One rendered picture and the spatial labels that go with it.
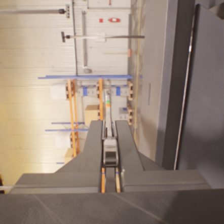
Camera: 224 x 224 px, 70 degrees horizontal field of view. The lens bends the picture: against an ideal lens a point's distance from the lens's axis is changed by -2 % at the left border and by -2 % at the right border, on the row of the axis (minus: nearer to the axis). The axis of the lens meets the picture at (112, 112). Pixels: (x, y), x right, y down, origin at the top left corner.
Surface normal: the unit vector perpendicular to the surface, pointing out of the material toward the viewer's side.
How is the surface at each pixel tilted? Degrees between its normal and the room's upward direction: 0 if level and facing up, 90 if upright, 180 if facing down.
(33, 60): 90
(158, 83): 0
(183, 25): 90
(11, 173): 90
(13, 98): 90
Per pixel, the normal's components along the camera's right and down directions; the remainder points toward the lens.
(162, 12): -1.00, 0.01
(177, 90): 0.03, 0.29
